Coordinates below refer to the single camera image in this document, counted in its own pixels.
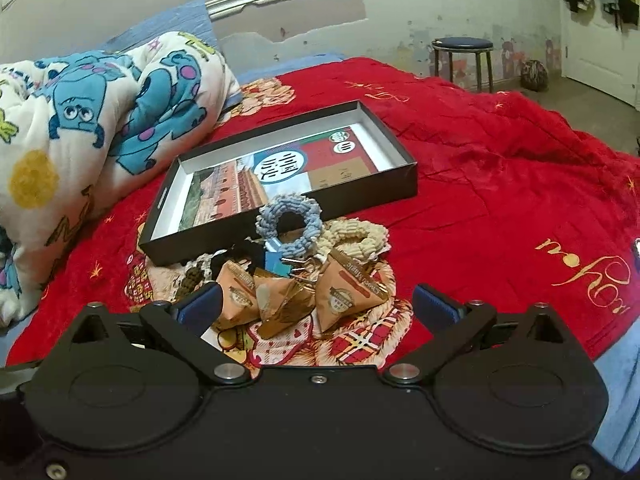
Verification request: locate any brown pyramid tea packet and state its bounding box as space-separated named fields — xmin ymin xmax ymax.
xmin=252 ymin=267 xmax=316 ymax=338
xmin=315 ymin=251 xmax=391 ymax=336
xmin=212 ymin=259 xmax=261 ymax=331

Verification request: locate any thin black hair tie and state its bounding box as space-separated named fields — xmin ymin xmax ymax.
xmin=210 ymin=327 xmax=247 ymax=357

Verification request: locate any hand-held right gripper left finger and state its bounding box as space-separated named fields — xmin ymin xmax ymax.
xmin=70 ymin=282 xmax=249 ymax=387

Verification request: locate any printed card with red building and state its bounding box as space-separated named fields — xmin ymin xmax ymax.
xmin=177 ymin=127 xmax=391 ymax=228

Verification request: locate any beige knitted scrunchie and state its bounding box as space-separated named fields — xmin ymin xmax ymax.
xmin=310 ymin=217 xmax=391 ymax=268

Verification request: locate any dark patterned ball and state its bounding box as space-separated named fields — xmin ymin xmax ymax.
xmin=520 ymin=59 xmax=550 ymax=91

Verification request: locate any blue pillow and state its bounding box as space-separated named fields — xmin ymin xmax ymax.
xmin=102 ymin=0 xmax=221 ymax=56

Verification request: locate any white door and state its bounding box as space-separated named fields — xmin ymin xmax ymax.
xmin=555 ymin=0 xmax=640 ymax=111

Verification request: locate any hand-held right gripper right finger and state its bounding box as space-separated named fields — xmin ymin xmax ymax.
xmin=383 ymin=283 xmax=571 ymax=387

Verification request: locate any round blue-top metal stool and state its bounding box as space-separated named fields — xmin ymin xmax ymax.
xmin=431 ymin=37 xmax=496 ymax=93

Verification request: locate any blue knitted scrunchie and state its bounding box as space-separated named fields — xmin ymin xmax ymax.
xmin=256 ymin=194 xmax=326 ymax=261

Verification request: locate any cartoon monster fleece blanket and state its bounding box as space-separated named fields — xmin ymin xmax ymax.
xmin=0 ymin=30 xmax=243 ymax=331

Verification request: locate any blue binder clip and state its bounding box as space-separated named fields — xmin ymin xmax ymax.
xmin=264 ymin=250 xmax=321 ymax=282

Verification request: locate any black shallow cardboard box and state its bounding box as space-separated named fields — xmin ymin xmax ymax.
xmin=138 ymin=100 xmax=418 ymax=267

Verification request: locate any red embroidered blanket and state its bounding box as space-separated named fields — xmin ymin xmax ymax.
xmin=0 ymin=57 xmax=640 ymax=376

